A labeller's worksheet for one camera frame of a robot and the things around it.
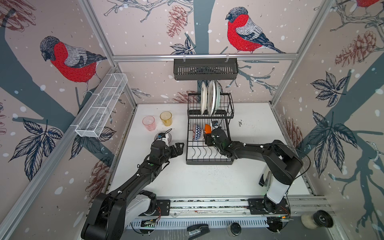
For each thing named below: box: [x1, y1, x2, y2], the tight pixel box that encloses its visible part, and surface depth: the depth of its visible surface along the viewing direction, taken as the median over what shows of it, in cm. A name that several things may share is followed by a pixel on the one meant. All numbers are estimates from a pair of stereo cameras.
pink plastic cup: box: [142, 115, 156, 132], surface depth 104 cm
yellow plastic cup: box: [159, 111, 173, 127], surface depth 106 cm
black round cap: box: [230, 222, 242, 236], surface depth 61 cm
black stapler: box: [187, 224, 211, 240], surface depth 67 cm
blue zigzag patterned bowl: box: [193, 123, 202, 141], surface depth 94 cm
